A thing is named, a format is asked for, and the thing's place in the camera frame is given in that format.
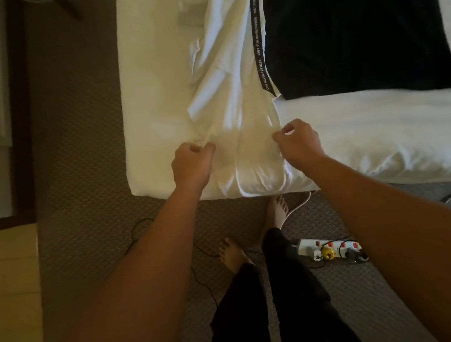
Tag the person's left hand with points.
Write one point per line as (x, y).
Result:
(193, 168)

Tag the person's right hand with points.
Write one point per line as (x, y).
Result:
(299, 146)

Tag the white and black t-shirt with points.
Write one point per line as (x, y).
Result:
(355, 29)

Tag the person's left forearm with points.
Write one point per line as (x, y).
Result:
(127, 306)

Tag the person's right forearm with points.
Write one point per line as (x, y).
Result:
(407, 239)

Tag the person's left leg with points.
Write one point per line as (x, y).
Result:
(239, 311)

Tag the person's leg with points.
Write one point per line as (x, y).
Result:
(239, 311)
(302, 305)

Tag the person's right leg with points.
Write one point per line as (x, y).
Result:
(302, 305)

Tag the white bed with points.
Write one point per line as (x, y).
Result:
(155, 104)

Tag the white power strip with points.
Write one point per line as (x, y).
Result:
(332, 249)

